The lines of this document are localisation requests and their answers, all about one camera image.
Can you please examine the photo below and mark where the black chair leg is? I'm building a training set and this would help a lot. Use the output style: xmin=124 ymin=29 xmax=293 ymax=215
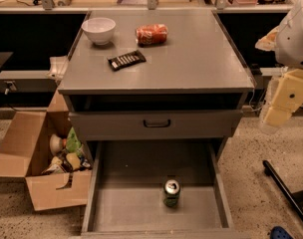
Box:
xmin=262 ymin=160 xmax=303 ymax=223

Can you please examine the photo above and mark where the grey drawer cabinet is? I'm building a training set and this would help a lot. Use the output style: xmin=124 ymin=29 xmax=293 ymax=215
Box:
xmin=57 ymin=9 xmax=256 ymax=239

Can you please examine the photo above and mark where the green soda can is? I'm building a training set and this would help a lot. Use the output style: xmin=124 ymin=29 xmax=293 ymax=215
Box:
xmin=163 ymin=179 xmax=180 ymax=207

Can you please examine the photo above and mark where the blue shoe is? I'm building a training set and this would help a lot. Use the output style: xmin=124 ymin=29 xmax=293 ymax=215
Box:
xmin=270 ymin=226 xmax=293 ymax=239

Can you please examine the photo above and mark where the closed grey top drawer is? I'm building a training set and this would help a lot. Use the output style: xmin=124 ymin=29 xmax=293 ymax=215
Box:
xmin=69 ymin=110 xmax=242 ymax=140

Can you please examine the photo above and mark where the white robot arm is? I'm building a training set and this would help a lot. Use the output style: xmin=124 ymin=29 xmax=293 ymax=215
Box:
xmin=255 ymin=0 xmax=303 ymax=133

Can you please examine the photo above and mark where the open grey middle drawer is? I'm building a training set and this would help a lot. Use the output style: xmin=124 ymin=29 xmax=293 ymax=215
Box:
xmin=81 ymin=140 xmax=250 ymax=239

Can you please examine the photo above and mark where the red soda can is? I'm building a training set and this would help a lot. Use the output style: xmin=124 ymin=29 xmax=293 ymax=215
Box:
xmin=136 ymin=24 xmax=168 ymax=46

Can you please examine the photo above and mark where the green chip bag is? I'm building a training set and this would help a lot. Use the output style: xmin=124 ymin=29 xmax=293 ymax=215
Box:
xmin=66 ymin=128 xmax=82 ymax=152

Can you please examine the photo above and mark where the cardboard box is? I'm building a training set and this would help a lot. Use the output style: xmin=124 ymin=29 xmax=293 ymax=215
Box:
xmin=0 ymin=93 xmax=92 ymax=211

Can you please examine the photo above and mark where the white bowl in box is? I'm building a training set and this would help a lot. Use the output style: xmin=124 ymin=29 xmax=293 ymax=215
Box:
xmin=49 ymin=134 xmax=63 ymax=155

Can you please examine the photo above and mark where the black snack bar wrapper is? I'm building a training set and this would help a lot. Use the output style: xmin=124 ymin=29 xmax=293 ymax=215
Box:
xmin=108 ymin=50 xmax=147 ymax=71

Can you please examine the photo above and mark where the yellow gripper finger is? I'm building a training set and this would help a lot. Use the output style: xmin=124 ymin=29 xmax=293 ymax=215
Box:
xmin=262 ymin=69 xmax=303 ymax=127
xmin=255 ymin=27 xmax=279 ymax=52

